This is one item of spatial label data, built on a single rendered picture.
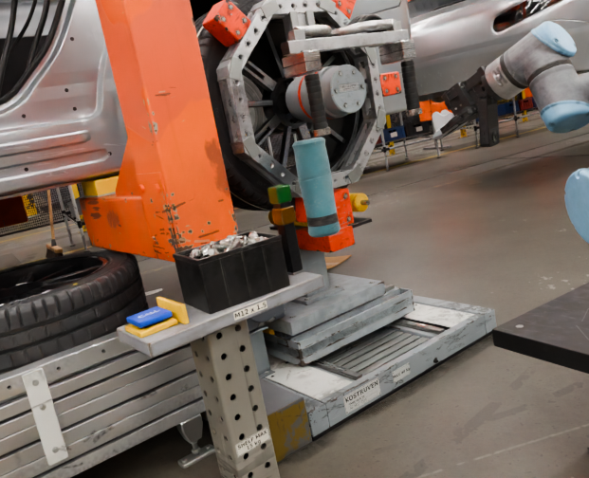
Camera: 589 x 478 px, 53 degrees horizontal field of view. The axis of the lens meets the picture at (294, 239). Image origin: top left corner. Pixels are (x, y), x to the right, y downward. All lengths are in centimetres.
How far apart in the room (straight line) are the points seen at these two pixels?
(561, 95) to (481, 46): 295
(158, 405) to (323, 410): 41
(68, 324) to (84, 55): 82
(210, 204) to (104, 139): 56
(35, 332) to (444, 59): 349
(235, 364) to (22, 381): 45
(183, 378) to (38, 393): 34
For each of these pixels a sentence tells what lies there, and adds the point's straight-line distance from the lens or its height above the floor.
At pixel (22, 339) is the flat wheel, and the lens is 151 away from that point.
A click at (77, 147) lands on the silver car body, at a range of 185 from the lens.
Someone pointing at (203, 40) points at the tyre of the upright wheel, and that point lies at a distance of 168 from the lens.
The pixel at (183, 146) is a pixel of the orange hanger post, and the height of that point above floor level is 79.
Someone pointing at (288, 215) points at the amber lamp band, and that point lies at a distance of 135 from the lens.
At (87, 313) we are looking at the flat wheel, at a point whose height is 43.
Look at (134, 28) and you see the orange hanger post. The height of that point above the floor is 105.
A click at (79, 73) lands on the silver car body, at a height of 104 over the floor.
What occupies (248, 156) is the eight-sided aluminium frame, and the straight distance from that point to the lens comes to 159.
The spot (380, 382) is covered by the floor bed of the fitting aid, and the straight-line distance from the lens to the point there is 170.
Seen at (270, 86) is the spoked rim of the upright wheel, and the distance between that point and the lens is 178.
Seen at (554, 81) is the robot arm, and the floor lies 78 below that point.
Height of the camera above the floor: 80
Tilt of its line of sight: 11 degrees down
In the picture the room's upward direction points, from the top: 11 degrees counter-clockwise
